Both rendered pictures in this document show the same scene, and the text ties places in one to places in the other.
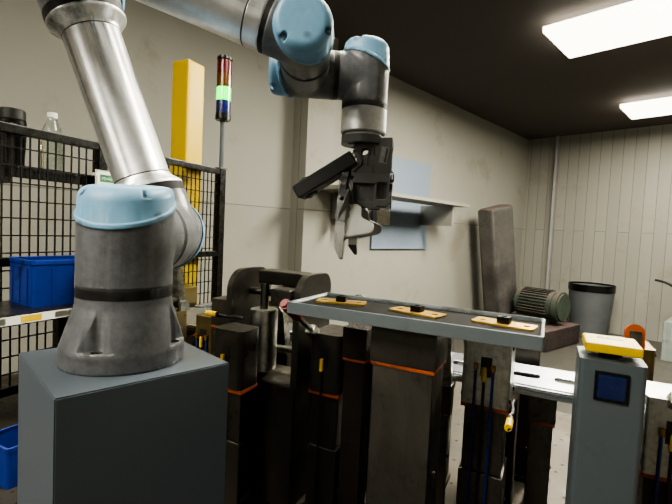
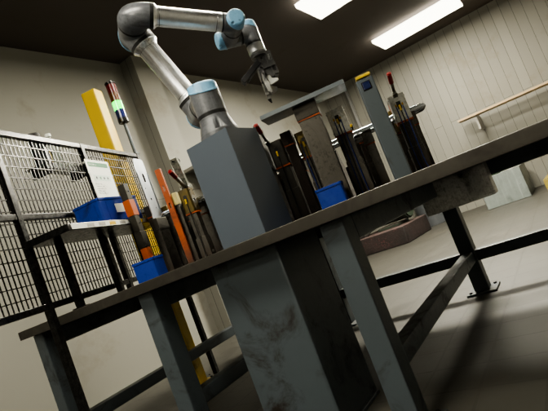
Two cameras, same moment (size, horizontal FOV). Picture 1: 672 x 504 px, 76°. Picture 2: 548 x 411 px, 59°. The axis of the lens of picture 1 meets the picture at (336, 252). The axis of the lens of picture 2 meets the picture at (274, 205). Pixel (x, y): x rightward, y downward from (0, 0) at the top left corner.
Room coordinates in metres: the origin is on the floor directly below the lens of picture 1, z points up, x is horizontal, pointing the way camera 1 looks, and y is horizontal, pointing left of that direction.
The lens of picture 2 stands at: (-1.22, 0.62, 0.66)
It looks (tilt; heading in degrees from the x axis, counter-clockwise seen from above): 4 degrees up; 346
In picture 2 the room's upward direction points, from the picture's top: 21 degrees counter-clockwise
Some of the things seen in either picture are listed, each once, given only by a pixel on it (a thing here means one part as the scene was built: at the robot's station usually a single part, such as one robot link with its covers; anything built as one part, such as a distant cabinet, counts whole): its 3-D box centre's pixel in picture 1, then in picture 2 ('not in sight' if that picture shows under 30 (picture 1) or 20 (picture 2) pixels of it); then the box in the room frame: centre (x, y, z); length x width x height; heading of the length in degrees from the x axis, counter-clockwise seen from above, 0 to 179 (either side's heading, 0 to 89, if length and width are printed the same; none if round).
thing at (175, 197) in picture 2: not in sight; (186, 227); (1.19, 0.48, 0.88); 0.04 x 0.04 x 0.37; 64
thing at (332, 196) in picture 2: not in sight; (333, 196); (0.57, -0.06, 0.74); 0.11 x 0.10 x 0.09; 64
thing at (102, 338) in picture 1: (124, 320); (217, 126); (0.56, 0.28, 1.15); 0.15 x 0.15 x 0.10
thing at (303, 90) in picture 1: (304, 69); (229, 37); (0.69, 0.06, 1.53); 0.11 x 0.11 x 0.08; 4
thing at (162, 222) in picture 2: not in sight; (168, 245); (1.39, 0.58, 0.85); 0.12 x 0.03 x 0.30; 154
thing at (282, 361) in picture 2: not in sight; (295, 331); (0.56, 0.28, 0.33); 0.31 x 0.31 x 0.66; 45
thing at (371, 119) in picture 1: (363, 125); (256, 50); (0.72, -0.04, 1.46); 0.08 x 0.08 x 0.05
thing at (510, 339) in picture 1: (411, 315); (303, 103); (0.65, -0.12, 1.16); 0.37 x 0.14 x 0.02; 64
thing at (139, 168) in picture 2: not in sight; (148, 187); (1.39, 0.58, 1.17); 0.12 x 0.01 x 0.34; 154
